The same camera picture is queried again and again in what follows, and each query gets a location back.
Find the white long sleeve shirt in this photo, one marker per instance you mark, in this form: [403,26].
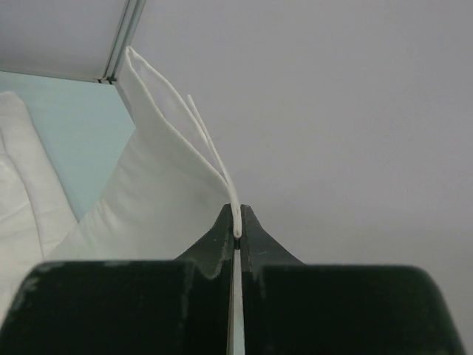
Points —
[165,192]

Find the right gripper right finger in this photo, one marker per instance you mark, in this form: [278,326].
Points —
[290,307]

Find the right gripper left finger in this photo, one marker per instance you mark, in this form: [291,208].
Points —
[179,306]

